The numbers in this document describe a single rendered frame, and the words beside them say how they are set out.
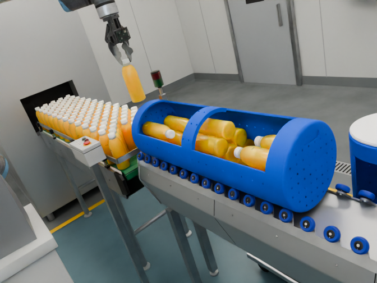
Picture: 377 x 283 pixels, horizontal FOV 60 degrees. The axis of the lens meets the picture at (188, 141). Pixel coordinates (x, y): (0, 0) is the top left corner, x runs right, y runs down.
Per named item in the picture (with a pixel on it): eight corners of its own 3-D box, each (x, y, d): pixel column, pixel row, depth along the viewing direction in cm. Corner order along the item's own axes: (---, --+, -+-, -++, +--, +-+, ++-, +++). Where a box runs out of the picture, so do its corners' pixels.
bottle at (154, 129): (143, 119, 158) (165, 124, 144) (155, 123, 162) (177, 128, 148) (139, 133, 158) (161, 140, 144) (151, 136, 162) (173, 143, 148)
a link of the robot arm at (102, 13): (92, 10, 144) (111, 5, 149) (97, 22, 146) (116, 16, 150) (100, 5, 137) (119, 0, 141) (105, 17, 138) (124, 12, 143)
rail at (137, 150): (119, 164, 172) (117, 159, 170) (118, 163, 172) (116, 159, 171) (176, 131, 191) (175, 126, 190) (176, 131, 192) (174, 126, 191)
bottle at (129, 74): (148, 97, 160) (135, 60, 152) (137, 103, 156) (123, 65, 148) (141, 96, 165) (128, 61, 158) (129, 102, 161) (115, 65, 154)
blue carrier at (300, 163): (288, 231, 95) (279, 141, 85) (138, 164, 162) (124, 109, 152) (339, 187, 110) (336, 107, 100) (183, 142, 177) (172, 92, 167)
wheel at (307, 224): (314, 219, 93) (318, 219, 94) (300, 214, 96) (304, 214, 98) (310, 234, 93) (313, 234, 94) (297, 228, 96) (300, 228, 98)
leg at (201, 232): (214, 278, 208) (188, 199, 183) (208, 273, 213) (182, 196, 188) (220, 272, 211) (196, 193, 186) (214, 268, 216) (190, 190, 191)
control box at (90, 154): (89, 167, 165) (81, 150, 161) (76, 159, 180) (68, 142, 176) (106, 158, 170) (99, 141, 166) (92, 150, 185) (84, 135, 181)
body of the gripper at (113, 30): (117, 44, 142) (106, 16, 138) (110, 47, 149) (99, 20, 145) (132, 39, 146) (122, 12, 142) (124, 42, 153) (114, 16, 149)
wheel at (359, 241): (369, 240, 81) (372, 240, 83) (351, 233, 85) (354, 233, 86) (364, 258, 81) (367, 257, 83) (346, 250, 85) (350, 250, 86)
